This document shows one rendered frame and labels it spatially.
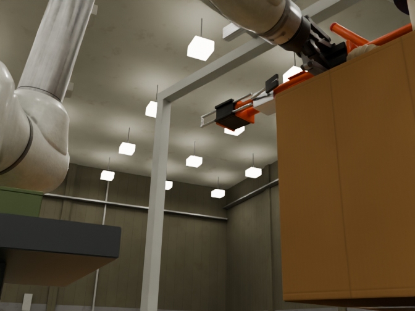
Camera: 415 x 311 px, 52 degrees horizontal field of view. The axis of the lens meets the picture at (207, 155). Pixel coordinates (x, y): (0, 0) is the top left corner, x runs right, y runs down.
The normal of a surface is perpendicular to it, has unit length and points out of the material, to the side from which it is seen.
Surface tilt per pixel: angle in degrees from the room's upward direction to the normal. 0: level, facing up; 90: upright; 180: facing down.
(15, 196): 90
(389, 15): 180
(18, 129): 91
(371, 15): 180
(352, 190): 90
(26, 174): 136
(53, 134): 90
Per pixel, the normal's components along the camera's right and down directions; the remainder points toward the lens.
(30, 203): 0.41, -0.33
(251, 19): 0.09, 0.89
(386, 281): -0.74, -0.27
